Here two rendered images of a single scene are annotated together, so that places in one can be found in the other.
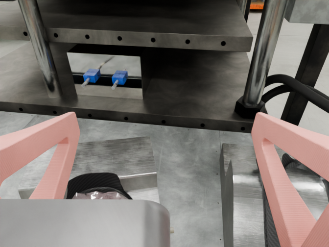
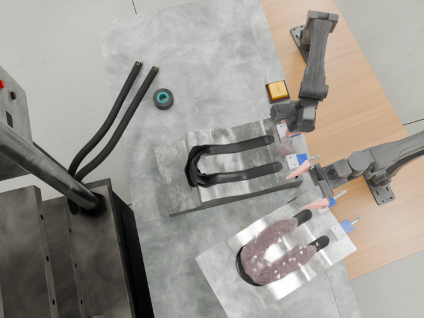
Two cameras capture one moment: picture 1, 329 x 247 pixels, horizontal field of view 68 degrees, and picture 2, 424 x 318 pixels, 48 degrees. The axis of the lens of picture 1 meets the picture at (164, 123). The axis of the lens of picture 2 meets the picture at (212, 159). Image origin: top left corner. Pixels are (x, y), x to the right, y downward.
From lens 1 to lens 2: 1.35 m
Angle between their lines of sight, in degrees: 59
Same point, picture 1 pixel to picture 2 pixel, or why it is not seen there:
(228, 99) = (76, 227)
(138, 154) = (214, 257)
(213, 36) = (69, 239)
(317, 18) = not seen: hidden behind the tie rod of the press
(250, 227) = (235, 187)
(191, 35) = (72, 261)
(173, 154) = (177, 250)
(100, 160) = (228, 277)
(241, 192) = (223, 193)
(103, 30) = not seen: outside the picture
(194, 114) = (115, 253)
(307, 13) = not seen: hidden behind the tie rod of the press
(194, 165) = (182, 232)
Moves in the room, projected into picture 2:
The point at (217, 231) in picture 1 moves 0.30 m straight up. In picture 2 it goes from (226, 206) to (226, 188)
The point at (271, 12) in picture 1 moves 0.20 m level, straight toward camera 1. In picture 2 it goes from (75, 186) to (139, 186)
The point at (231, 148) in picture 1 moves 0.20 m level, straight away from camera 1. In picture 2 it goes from (171, 207) to (117, 209)
